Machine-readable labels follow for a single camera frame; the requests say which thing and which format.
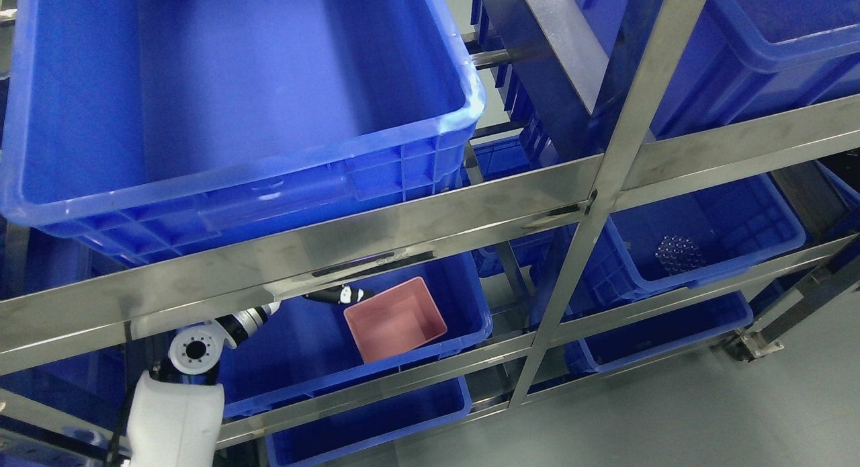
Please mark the pink plastic storage box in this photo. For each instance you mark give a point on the pink plastic storage box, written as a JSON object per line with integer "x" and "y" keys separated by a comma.
{"x": 395, "y": 321}

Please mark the blue bottom shelf bin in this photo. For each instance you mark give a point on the blue bottom shelf bin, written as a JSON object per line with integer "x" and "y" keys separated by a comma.
{"x": 354, "y": 430}

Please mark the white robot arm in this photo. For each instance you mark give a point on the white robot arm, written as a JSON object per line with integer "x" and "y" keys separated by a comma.
{"x": 173, "y": 412}

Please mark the blue shelf bin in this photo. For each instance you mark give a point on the blue shelf bin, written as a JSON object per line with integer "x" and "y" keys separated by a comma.
{"x": 354, "y": 430}
{"x": 306, "y": 348}

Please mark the steel shelf rack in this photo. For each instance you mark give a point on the steel shelf rack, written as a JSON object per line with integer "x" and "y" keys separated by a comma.
{"x": 528, "y": 228}

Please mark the blue right middle bin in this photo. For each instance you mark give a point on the blue right middle bin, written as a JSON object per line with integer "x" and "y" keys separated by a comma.
{"x": 685, "y": 242}

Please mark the large blue top bin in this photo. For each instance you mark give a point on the large blue top bin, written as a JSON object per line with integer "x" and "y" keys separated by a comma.
{"x": 151, "y": 129}

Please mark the blue upper right bin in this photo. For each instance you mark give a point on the blue upper right bin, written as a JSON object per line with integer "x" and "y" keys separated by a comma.
{"x": 745, "y": 59}

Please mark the blue lower right bin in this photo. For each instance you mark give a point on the blue lower right bin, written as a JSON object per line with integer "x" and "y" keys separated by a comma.
{"x": 610, "y": 350}

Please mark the blue middle shelf bin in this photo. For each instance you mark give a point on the blue middle shelf bin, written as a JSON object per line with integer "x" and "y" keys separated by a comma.
{"x": 306, "y": 348}

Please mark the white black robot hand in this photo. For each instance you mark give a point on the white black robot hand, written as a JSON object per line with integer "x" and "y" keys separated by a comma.
{"x": 343, "y": 295}

